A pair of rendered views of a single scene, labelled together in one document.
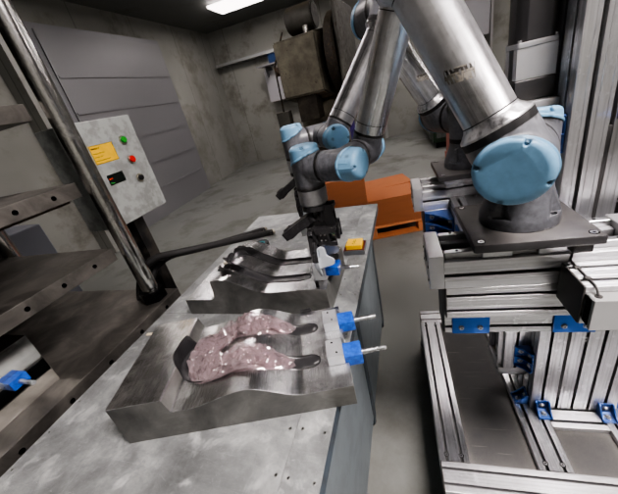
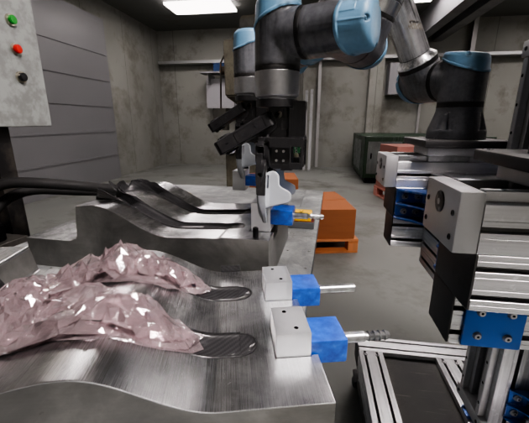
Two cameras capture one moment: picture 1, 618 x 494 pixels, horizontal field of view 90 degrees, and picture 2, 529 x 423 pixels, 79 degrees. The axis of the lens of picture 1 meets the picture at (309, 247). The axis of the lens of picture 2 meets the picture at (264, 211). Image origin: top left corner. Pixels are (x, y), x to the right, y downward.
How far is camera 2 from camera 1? 0.38 m
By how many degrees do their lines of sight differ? 14
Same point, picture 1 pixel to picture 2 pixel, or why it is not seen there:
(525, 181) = not seen: outside the picture
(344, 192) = not seen: hidden behind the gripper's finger
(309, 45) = not seen: hidden behind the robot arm
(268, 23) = (220, 36)
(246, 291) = (134, 231)
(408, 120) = (338, 154)
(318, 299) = (252, 258)
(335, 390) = (293, 411)
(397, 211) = (328, 226)
